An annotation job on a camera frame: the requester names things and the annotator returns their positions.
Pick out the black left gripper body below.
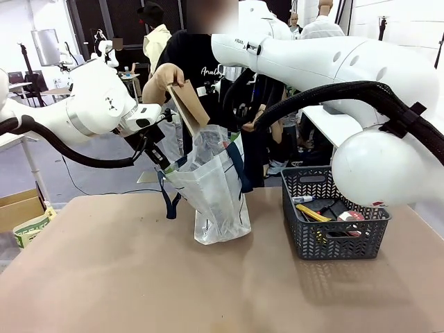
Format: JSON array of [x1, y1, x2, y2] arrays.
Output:
[[122, 123, 167, 160]]

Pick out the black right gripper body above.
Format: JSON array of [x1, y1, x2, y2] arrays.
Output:
[[232, 99, 257, 125]]

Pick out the brown cardboard envelope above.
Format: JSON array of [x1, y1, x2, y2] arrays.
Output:
[[166, 79, 212, 139]]

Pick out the clear shopping bag navy handles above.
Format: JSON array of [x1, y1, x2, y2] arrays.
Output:
[[157, 123, 253, 246]]

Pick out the grey plastic basket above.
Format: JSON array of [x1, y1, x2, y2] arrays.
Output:
[[280, 165, 393, 262]]

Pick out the person's right forearm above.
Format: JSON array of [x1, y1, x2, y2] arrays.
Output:
[[142, 76, 168, 105]]

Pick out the green white paper bag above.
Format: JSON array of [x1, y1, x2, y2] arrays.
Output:
[[12, 206, 58, 250]]

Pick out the person's right hand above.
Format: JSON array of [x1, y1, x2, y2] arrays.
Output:
[[153, 63, 187, 88]]

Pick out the grey mannequin floor plate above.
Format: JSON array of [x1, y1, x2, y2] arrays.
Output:
[[136, 171, 161, 185]]

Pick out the person in black t-shirt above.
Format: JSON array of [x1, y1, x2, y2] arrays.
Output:
[[162, 28, 289, 189]]

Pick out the white side table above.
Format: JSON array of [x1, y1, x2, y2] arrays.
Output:
[[301, 105, 355, 149]]

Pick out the mannequin with cream hoodie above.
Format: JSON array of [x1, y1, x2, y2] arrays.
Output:
[[136, 1, 173, 85]]

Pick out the yellow utility knife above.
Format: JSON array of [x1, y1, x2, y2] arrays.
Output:
[[295, 204, 335, 223]]

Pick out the black flat case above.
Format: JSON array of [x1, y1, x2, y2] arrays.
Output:
[[306, 198, 348, 221]]

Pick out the black tripod stand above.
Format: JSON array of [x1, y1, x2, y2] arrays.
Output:
[[377, 15, 389, 42], [17, 42, 46, 109]]

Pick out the red white tape roll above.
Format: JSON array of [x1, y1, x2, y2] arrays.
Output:
[[337, 210, 366, 223]]

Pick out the brown cardboard box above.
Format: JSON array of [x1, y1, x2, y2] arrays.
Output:
[[0, 188, 49, 234]]

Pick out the black slanted pole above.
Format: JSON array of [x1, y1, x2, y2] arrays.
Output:
[[434, 37, 444, 69]]

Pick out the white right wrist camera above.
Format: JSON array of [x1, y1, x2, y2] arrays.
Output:
[[196, 80, 223, 97]]

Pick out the black sleeved left arm cable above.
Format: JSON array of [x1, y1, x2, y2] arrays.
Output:
[[0, 115, 137, 170]]

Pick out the black sleeved arm cable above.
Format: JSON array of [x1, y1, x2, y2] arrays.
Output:
[[223, 68, 444, 168], [0, 115, 137, 170]]

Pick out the black sleeved right arm cable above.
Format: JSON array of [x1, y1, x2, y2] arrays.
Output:
[[223, 68, 444, 168]]

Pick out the grey wall panel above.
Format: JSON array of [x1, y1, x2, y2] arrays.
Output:
[[31, 28, 62, 67]]

